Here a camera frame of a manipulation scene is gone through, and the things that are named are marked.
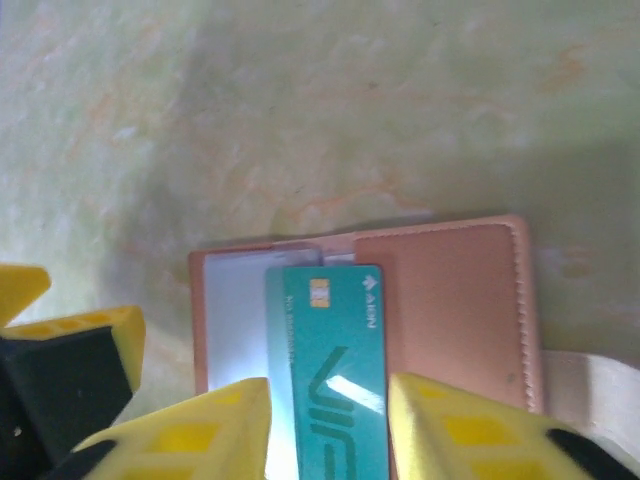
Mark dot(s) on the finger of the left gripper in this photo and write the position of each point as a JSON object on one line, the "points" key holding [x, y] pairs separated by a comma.
{"points": [[65, 380], [20, 290]]}

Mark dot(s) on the teal VIP card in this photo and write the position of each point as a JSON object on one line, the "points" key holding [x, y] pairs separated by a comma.
{"points": [[276, 325], [340, 350]]}

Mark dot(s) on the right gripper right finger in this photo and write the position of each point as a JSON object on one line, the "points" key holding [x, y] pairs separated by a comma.
{"points": [[450, 440]]}

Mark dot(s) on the brown leather card holder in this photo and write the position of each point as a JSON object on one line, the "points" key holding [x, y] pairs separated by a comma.
{"points": [[450, 310]]}

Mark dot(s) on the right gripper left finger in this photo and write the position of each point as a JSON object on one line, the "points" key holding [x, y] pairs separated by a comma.
{"points": [[200, 440]]}

